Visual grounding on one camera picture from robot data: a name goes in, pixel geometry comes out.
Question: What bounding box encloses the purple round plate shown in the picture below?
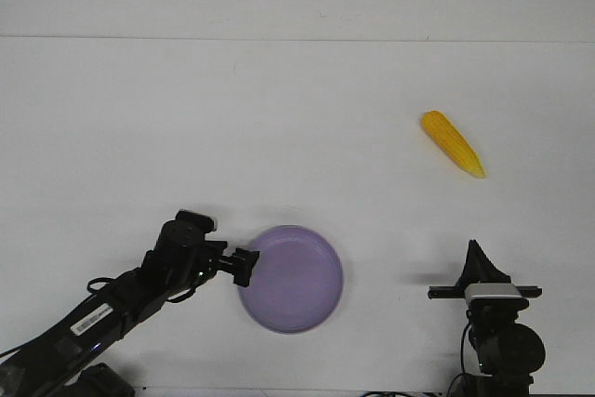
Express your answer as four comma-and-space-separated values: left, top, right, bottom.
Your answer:
238, 225, 344, 335

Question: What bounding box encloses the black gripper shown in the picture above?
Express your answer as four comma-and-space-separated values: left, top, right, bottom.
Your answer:
428, 240, 542, 312
194, 240, 259, 286

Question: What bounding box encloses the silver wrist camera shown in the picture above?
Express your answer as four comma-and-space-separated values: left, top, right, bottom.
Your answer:
464, 283, 522, 304
175, 209, 218, 234

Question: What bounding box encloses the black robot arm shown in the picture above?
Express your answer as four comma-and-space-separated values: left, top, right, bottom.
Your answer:
1, 218, 259, 396
428, 240, 546, 396

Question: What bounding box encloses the yellow corn cob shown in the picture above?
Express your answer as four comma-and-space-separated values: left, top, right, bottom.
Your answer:
420, 111, 486, 179

